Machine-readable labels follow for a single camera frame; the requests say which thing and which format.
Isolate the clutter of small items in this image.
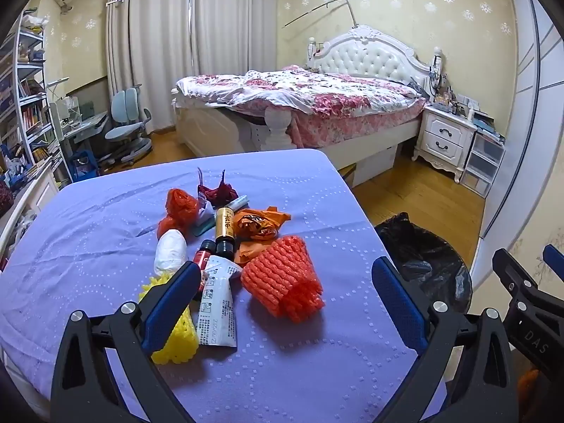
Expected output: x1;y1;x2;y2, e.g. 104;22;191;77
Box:
429;46;481;117

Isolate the orange plastic bag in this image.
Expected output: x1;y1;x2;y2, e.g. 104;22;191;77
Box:
232;205;292;265

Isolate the white bookshelf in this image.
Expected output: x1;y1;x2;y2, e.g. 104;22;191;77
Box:
0;11;73;186

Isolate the white squeezed tube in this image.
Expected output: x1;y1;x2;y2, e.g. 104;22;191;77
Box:
197;256;244;347

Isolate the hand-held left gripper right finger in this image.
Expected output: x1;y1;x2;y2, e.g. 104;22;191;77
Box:
371;256;514;423

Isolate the metal rod over bed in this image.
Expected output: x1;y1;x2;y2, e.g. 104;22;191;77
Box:
282;0;360;29

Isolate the stack of books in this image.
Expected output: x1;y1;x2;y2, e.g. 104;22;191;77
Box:
471;112;506;144

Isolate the white storage box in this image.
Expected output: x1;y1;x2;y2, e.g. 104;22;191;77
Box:
351;145;404;188

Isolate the bed with floral bedding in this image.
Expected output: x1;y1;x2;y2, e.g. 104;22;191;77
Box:
172;24;435;188

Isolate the clear plastic drawer unit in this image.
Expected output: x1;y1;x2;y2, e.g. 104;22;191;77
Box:
460;132;506;199

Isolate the white desk lamp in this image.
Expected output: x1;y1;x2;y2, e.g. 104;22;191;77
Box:
45;76;71;98

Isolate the light blue desk chair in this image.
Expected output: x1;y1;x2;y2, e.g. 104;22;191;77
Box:
98;87;154;167

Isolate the red plastic bag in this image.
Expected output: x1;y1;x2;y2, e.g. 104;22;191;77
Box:
158;188;200;239

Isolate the maroon fuzzy item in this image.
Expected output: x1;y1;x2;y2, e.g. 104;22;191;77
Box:
0;180;15;219

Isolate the dark red cloth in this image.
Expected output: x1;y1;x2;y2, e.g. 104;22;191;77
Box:
197;166;239;209

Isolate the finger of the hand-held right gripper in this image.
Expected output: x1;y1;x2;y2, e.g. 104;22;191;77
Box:
492;248;547;318
543;244;564;292

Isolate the floral quilt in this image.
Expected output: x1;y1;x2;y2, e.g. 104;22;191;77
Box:
175;65;428;117

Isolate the blue stool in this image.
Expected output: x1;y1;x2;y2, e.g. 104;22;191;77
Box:
70;150;100;183

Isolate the beige curtain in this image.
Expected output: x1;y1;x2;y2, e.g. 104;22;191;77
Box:
103;0;278;135

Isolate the small red bottle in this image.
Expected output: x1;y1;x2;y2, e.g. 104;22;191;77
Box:
192;240;217;292

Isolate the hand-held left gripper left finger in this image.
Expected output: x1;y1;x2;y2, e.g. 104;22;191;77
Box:
50;261;203;423

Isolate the yellow foam fruit net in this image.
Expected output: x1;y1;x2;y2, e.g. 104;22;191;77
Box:
139;272;200;364

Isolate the orange foam fruit net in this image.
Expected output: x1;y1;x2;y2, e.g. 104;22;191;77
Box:
240;235;325;323

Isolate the gold bottle with black cap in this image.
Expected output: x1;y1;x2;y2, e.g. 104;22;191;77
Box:
214;206;239;257

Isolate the white wardrobe sliding door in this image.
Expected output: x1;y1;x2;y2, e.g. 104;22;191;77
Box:
468;0;562;276

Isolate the white paper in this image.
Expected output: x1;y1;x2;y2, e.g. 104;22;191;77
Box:
194;197;216;225
154;228;188;275

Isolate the pink floral bed sheet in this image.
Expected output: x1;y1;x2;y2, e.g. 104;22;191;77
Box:
284;97;426;149

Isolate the white nightstand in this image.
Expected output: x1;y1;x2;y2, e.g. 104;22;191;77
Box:
412;105;479;183

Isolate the black-lined trash bin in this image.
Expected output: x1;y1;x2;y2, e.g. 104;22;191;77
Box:
374;212;473;315

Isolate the white study desk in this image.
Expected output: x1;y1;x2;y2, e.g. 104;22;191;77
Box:
48;97;111;172

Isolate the white low cabinet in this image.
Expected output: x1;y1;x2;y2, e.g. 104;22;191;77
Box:
0;165;62;274

